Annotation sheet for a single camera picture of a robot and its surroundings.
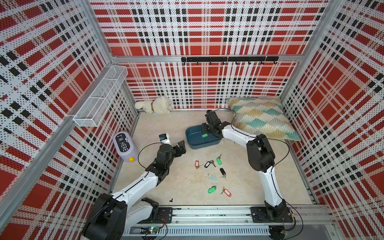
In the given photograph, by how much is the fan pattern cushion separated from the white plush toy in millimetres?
536

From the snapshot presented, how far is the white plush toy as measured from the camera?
3.73 feet

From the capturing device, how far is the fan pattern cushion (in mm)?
948
